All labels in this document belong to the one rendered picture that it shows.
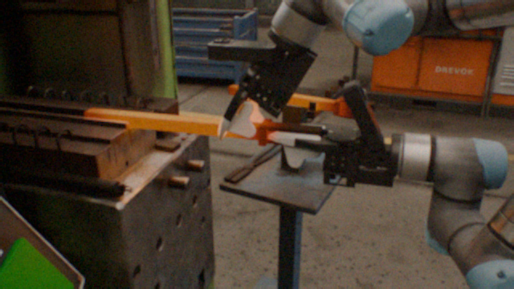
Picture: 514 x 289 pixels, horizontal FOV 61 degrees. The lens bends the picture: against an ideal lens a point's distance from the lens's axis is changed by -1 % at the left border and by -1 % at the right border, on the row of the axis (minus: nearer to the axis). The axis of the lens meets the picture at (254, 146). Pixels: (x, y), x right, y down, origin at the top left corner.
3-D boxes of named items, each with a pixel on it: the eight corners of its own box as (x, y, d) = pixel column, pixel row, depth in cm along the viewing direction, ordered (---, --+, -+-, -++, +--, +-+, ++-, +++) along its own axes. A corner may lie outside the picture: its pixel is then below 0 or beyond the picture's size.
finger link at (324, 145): (292, 150, 70) (348, 155, 68) (292, 141, 70) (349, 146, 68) (297, 139, 74) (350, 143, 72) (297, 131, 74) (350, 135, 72)
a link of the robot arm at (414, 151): (431, 145, 65) (428, 126, 72) (399, 142, 66) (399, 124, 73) (424, 190, 68) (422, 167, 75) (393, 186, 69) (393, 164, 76)
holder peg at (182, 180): (192, 187, 88) (191, 175, 87) (186, 193, 85) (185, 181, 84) (173, 184, 89) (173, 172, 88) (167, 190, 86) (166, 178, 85)
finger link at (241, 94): (227, 124, 71) (255, 78, 68) (220, 119, 71) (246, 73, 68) (235, 117, 75) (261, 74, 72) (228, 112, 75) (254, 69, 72)
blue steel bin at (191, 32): (259, 71, 514) (260, 8, 485) (239, 90, 444) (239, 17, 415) (165, 65, 543) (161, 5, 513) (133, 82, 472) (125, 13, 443)
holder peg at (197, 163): (206, 170, 94) (206, 159, 93) (201, 176, 92) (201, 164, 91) (189, 168, 96) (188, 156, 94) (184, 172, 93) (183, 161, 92)
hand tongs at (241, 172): (312, 120, 175) (312, 117, 175) (321, 122, 173) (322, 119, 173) (223, 181, 129) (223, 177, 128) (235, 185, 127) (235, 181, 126)
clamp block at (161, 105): (181, 124, 103) (179, 98, 100) (165, 138, 96) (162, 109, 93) (136, 120, 106) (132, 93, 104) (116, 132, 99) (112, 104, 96)
